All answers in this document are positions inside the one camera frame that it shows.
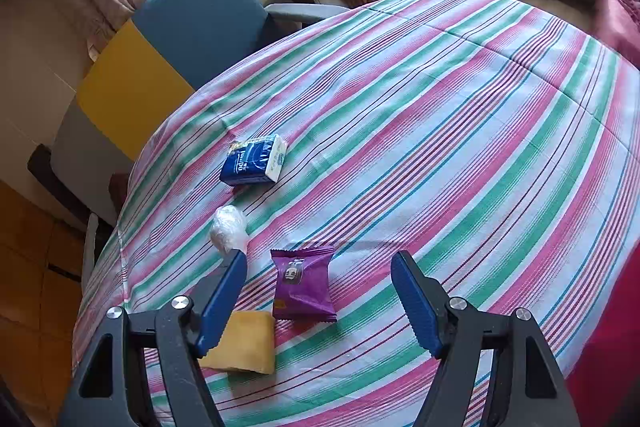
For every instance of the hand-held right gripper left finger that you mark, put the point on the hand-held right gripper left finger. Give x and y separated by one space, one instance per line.
225 302

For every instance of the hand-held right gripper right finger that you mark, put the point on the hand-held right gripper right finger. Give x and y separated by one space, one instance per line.
412 302

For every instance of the purple snack packet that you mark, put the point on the purple snack packet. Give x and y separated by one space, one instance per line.
302 284

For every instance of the yellow sponge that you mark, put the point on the yellow sponge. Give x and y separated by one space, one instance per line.
247 342

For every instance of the clear wrapped ball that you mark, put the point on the clear wrapped ball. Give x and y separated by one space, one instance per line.
229 228

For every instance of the blue tissue pack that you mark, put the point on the blue tissue pack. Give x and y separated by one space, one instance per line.
252 161

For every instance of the white plastic object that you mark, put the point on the white plastic object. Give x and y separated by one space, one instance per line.
90 252

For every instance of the striped bed sheet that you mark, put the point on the striped bed sheet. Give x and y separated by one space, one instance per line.
425 147

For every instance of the grey headboard panel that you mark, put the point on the grey headboard panel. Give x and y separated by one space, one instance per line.
90 162

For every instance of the red blanket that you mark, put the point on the red blanket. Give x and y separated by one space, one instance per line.
612 317

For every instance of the dark brown panel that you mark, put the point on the dark brown panel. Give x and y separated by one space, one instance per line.
55 177

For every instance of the yellow headboard panel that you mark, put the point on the yellow headboard panel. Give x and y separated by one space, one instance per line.
132 87

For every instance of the blue chair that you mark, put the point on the blue chair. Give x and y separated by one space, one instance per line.
200 22

